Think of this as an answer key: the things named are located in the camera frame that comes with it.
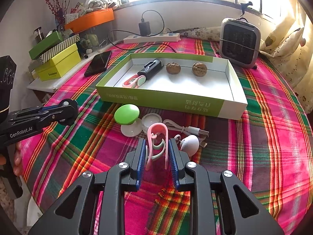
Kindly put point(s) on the white power strip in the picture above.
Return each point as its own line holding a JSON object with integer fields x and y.
{"x": 151, "y": 38}

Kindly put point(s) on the black cylindrical battery case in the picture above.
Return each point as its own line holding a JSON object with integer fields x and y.
{"x": 150, "y": 68}

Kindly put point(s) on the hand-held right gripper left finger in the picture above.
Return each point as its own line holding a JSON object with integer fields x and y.
{"x": 141, "y": 164}

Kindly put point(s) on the green domed white stand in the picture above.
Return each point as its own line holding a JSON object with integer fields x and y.
{"x": 126, "y": 113}

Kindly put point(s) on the dark green box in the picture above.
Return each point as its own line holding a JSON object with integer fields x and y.
{"x": 46, "y": 44}

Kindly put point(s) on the pink plaid blanket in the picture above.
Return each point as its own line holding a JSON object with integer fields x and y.
{"x": 256, "y": 139}

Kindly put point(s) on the black smartphone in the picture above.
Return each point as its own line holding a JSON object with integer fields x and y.
{"x": 98, "y": 63}

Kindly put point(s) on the yellow-green cardboard box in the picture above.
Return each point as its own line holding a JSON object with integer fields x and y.
{"x": 58, "y": 66}

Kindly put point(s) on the red flower branches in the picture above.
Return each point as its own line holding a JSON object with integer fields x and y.
{"x": 57, "y": 2}

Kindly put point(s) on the clear plastic storage bin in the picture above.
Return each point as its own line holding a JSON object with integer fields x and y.
{"x": 102, "y": 34}

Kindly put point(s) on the brown walnut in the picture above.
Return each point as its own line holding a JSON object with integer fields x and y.
{"x": 199, "y": 69}
{"x": 173, "y": 68}

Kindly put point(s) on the grey striped box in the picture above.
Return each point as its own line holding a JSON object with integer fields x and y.
{"x": 61, "y": 46}

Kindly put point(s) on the pink clip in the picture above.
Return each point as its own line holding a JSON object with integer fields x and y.
{"x": 134, "y": 82}
{"x": 156, "y": 129}

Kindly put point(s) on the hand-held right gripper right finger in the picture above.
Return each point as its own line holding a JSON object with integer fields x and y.
{"x": 174, "y": 166}

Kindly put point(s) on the green and white cardboard box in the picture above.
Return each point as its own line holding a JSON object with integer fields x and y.
{"x": 171, "y": 95}

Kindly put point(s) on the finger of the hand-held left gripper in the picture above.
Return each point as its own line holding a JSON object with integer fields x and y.
{"x": 49, "y": 108}
{"x": 44, "y": 120}

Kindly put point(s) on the orange storage bin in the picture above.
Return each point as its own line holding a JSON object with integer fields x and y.
{"x": 90, "y": 19}

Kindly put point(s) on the person's left hand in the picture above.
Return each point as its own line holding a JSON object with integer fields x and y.
{"x": 17, "y": 161}

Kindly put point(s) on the white round clear jar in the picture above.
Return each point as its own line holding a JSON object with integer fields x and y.
{"x": 152, "y": 123}

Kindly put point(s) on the glass jar with dark lid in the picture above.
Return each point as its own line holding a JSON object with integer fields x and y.
{"x": 38, "y": 35}

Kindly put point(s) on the black window hook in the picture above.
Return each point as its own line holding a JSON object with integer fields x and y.
{"x": 245, "y": 8}

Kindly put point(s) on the grey mini heater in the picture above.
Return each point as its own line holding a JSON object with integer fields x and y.
{"x": 239, "y": 42}

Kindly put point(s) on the black charger plug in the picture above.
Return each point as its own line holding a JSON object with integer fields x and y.
{"x": 144, "y": 28}

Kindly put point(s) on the small white mushroom knob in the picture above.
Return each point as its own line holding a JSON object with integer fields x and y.
{"x": 190, "y": 144}

